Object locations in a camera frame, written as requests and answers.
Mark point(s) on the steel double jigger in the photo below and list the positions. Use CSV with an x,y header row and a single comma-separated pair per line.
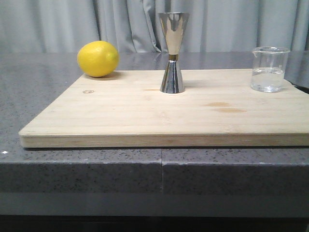
x,y
173,27

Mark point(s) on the clear glass beaker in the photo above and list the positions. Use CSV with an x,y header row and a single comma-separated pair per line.
x,y
269,65

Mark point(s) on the wooden cutting board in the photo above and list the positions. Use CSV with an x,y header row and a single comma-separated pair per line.
x,y
127,109

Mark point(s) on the yellow lemon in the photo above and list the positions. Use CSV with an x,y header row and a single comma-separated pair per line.
x,y
98,58

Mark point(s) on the grey curtain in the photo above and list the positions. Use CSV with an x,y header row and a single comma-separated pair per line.
x,y
48,26

